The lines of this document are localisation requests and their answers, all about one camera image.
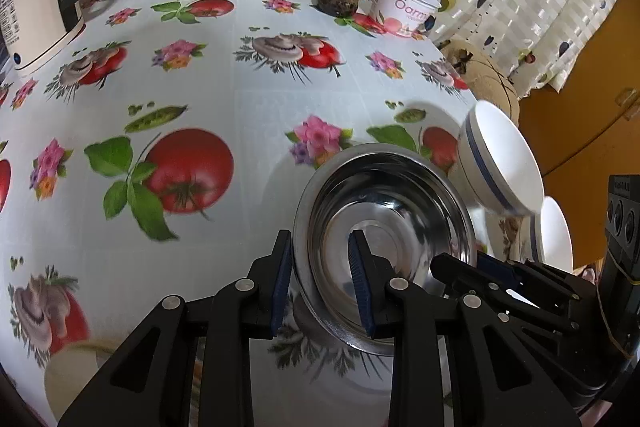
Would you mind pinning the beige plate with fish print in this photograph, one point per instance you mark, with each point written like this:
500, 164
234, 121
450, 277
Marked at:
75, 377

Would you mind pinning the ball of jute twine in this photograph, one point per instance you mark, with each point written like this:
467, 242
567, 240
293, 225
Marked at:
485, 77

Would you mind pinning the white yogurt tub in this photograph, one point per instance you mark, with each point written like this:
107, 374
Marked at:
405, 9

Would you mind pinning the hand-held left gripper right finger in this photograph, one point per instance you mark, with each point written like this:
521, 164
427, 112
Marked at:
361, 287

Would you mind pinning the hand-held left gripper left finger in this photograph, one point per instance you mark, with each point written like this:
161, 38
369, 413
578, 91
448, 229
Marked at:
282, 287

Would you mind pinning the brown wooden cabinet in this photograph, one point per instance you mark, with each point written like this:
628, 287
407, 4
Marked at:
590, 122

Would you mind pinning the stainless steel bowl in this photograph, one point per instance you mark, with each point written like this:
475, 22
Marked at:
390, 197

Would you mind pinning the white bowl with blue stripe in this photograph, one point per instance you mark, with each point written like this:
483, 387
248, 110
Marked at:
555, 232
505, 157

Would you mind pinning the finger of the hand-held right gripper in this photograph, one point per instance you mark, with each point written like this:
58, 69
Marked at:
495, 267
465, 277

